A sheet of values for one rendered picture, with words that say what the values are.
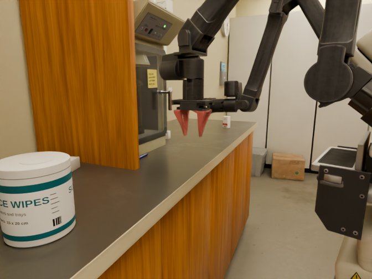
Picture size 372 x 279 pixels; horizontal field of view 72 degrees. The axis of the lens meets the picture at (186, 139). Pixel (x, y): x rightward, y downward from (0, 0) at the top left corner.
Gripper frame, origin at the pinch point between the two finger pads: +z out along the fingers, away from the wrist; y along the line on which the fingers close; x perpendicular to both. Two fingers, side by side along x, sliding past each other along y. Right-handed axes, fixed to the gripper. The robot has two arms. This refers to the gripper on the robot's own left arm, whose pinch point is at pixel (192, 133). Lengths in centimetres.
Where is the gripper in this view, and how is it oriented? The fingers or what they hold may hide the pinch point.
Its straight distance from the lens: 71.7
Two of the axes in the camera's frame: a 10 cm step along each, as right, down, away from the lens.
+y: -9.2, -0.8, 3.8
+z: 0.0, 9.8, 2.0
